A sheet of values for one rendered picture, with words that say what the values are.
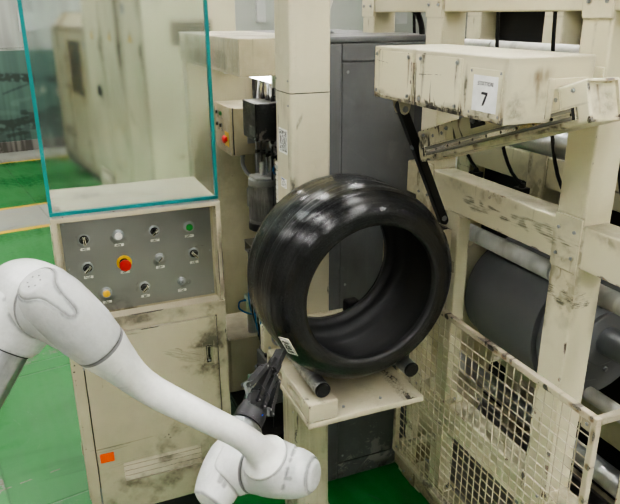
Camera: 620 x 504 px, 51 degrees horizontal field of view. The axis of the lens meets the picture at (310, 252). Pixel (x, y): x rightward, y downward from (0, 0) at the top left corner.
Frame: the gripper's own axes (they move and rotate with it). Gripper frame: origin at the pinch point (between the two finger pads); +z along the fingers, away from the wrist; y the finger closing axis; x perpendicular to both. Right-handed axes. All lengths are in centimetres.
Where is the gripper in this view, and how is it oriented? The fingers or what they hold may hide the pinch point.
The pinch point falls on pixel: (276, 360)
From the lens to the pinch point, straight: 174.4
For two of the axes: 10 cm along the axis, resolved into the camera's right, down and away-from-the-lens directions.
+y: 4.7, 7.4, 4.8
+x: 8.2, -1.6, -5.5
